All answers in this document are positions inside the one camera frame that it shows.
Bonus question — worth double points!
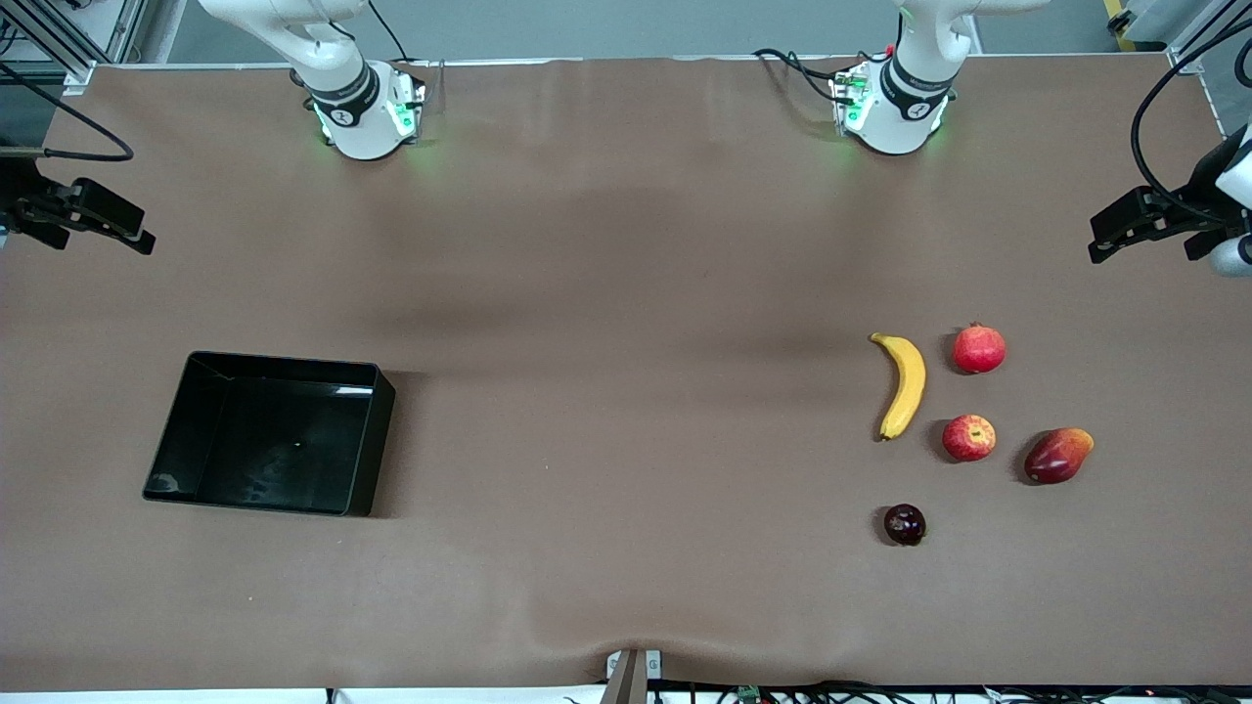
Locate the red yellow apple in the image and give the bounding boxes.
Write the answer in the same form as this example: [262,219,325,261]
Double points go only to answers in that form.
[943,414,998,462]

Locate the yellow banana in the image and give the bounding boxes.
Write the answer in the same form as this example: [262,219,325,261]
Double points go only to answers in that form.
[871,332,926,442]

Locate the black rectangular plastic box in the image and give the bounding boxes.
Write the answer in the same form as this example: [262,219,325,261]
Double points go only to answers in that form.
[143,351,397,518]

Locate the red pomegranate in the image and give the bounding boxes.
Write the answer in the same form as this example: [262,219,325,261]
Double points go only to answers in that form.
[953,323,1007,375]

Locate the red orange mango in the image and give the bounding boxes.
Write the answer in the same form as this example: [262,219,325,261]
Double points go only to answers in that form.
[1024,427,1096,486]

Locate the dark purple plum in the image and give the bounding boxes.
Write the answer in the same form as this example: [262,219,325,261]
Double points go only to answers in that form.
[883,504,927,547]

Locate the aluminium frame profile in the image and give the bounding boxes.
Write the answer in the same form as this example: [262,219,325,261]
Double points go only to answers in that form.
[1169,0,1252,75]
[0,0,148,95]

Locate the black right base cable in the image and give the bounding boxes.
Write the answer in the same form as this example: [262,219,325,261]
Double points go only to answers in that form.
[367,0,414,63]

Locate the black left base cables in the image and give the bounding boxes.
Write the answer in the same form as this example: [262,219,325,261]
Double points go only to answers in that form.
[753,44,886,105]

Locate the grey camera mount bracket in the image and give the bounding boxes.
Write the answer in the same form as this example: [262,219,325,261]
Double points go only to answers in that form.
[602,648,663,704]

